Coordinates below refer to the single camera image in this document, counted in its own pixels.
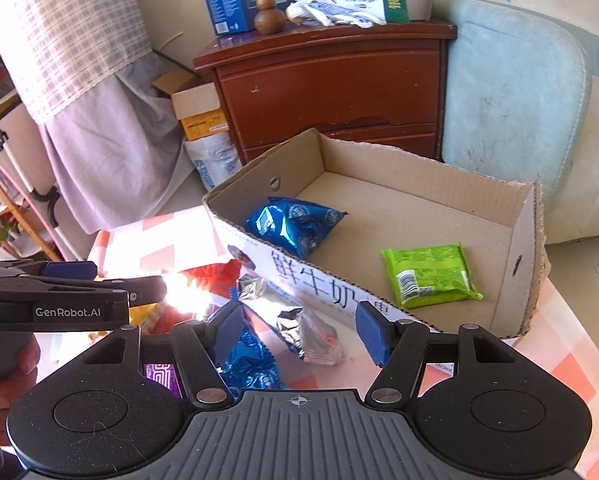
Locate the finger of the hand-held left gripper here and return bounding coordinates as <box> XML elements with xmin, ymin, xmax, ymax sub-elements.
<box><xmin>0</xmin><ymin>276</ymin><xmax>168</xmax><ymax>307</ymax></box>
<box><xmin>0</xmin><ymin>260</ymin><xmax>98</xmax><ymax>282</ymax></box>

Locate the printed cardboard box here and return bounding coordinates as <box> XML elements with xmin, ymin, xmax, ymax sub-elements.
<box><xmin>202</xmin><ymin>127</ymin><xmax>553</xmax><ymax>338</ymax></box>

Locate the checked fabric cover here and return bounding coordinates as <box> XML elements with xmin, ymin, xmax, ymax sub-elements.
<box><xmin>0</xmin><ymin>0</ymin><xmax>153</xmax><ymax>126</ymax></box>

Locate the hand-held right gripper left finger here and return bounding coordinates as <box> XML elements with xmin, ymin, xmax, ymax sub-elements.
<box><xmin>82</xmin><ymin>302</ymin><xmax>245</xmax><ymax>408</ymax></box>

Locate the person's left hand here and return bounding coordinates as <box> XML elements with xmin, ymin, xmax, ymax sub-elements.
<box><xmin>0</xmin><ymin>332</ymin><xmax>39</xmax><ymax>448</ymax></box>

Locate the yellow box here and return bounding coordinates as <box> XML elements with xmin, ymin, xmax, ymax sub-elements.
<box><xmin>180</xmin><ymin>109</ymin><xmax>230</xmax><ymax>141</ymax></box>

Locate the pale beige cushion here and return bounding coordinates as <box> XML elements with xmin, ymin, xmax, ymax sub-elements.
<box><xmin>542</xmin><ymin>75</ymin><xmax>599</xmax><ymax>246</ymax></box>

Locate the blue foil snack packet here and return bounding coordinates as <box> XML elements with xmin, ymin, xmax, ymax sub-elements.
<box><xmin>210</xmin><ymin>310</ymin><xmax>285</xmax><ymax>391</ymax></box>
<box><xmin>244</xmin><ymin>196</ymin><xmax>347</xmax><ymax>261</ymax></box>

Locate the pink folding frame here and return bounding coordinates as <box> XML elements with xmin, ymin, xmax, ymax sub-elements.
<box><xmin>0</xmin><ymin>105</ymin><xmax>98</xmax><ymax>263</ymax></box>

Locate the purple snack packet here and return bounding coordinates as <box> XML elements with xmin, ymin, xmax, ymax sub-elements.
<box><xmin>144</xmin><ymin>362</ymin><xmax>183</xmax><ymax>398</ymax></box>

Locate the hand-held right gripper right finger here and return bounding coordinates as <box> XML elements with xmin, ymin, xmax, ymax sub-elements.
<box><xmin>354</xmin><ymin>300</ymin><xmax>517</xmax><ymax>407</ymax></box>

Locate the brown wooden nightstand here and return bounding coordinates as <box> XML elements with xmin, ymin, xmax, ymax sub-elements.
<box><xmin>194</xmin><ymin>20</ymin><xmax>457</xmax><ymax>163</ymax></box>

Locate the small open cardboard box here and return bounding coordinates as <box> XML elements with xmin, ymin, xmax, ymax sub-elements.
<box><xmin>152</xmin><ymin>67</ymin><xmax>225</xmax><ymax>121</ymax></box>

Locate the red snack packet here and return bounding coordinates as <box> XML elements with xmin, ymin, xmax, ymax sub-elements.
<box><xmin>147</xmin><ymin>259</ymin><xmax>244</xmax><ymax>318</ymax></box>

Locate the white printed sack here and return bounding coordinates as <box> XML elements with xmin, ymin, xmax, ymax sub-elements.
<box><xmin>184</xmin><ymin>132</ymin><xmax>243</xmax><ymax>191</ymax></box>

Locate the wooden rack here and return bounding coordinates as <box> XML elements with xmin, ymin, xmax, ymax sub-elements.
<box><xmin>0</xmin><ymin>155</ymin><xmax>63</xmax><ymax>262</ymax></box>

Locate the green snack packet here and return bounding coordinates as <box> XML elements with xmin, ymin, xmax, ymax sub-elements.
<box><xmin>382</xmin><ymin>242</ymin><xmax>483</xmax><ymax>310</ymax></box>

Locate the white cloth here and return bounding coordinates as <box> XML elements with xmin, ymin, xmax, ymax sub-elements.
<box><xmin>286</xmin><ymin>0</ymin><xmax>387</xmax><ymax>28</ymax></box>

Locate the wooden gourd ornament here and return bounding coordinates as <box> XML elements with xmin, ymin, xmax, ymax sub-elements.
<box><xmin>254</xmin><ymin>0</ymin><xmax>286</xmax><ymax>36</ymax></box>

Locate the silver foil snack packet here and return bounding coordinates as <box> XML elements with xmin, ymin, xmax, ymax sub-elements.
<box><xmin>237</xmin><ymin>275</ymin><xmax>345</xmax><ymax>366</ymax></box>

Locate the light blue cushion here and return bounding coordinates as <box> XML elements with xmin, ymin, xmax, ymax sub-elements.
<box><xmin>439</xmin><ymin>0</ymin><xmax>593</xmax><ymax>186</ymax></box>

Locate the lilac cloth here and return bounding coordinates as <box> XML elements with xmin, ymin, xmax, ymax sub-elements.
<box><xmin>40</xmin><ymin>50</ymin><xmax>203</xmax><ymax>235</ymax></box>

